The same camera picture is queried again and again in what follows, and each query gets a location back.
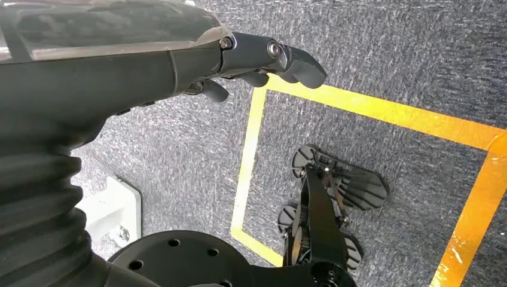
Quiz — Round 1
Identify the black robot foot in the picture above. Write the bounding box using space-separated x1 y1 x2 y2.
291 144 390 212
277 204 364 272

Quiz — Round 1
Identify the black robot left foot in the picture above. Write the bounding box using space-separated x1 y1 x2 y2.
291 144 390 212

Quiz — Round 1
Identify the black robot left leg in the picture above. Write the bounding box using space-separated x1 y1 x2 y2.
108 164 359 287

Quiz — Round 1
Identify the white metal base plate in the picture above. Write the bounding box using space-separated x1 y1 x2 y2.
77 176 142 251

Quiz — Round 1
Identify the black robot right foot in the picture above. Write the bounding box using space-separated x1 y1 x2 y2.
277 204 364 272

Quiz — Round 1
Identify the yellow floor tape strip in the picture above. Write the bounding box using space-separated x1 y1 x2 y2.
230 227 285 268
263 73 507 151
230 85 269 239
429 132 507 287

